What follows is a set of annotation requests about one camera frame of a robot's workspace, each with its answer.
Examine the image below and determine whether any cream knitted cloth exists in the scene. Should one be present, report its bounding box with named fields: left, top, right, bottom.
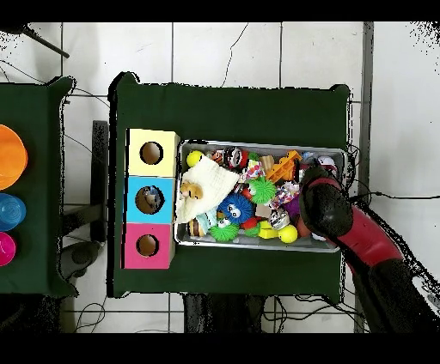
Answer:
left=175, top=155, right=241, bottom=224

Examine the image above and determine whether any orange plush toy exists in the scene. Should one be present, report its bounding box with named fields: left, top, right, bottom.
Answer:
left=180, top=180, right=205, bottom=201

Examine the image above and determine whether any orange toy building brick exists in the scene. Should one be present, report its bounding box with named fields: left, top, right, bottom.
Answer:
left=265, top=149, right=303, bottom=184

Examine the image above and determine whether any silver mesh bin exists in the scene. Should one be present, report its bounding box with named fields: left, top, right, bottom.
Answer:
left=173, top=139, right=348, bottom=253

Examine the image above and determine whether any wooden box with three holes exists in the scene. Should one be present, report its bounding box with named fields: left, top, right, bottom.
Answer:
left=121, top=128, right=181, bottom=270

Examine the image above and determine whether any crushed black can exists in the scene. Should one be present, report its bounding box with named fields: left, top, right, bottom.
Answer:
left=223, top=146, right=248, bottom=169

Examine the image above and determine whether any large blue spiky ball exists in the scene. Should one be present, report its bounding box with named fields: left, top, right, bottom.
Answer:
left=217, top=192, right=254, bottom=225

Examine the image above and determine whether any yellow smooth ball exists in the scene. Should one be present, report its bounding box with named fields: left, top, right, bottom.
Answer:
left=186, top=149, right=205, bottom=168

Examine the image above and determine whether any small green spiky ball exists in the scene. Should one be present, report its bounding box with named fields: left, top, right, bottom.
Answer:
left=247, top=175, right=277, bottom=206

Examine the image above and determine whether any green spiky toy with eyes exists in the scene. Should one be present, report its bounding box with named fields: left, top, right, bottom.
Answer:
left=209, top=218, right=241, bottom=242

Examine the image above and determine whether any dark green table cloth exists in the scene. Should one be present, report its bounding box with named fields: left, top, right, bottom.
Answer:
left=107, top=71, right=351, bottom=299

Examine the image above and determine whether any white baseball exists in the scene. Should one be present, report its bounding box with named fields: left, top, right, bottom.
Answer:
left=317, top=155, right=339, bottom=171

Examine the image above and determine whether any black stand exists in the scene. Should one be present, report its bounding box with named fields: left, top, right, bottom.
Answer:
left=90, top=119, right=109, bottom=243

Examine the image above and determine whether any green covered side table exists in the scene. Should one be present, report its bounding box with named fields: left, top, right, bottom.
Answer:
left=0, top=76, right=78, bottom=298

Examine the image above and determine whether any orange round bowl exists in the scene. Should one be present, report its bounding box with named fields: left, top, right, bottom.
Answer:
left=0, top=124, right=29, bottom=191

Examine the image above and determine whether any blue roll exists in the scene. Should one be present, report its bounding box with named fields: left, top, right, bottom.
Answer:
left=0, top=192, right=28, bottom=232

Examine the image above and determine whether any pink round cup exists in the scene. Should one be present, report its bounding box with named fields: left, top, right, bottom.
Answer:
left=0, top=231, right=17, bottom=268

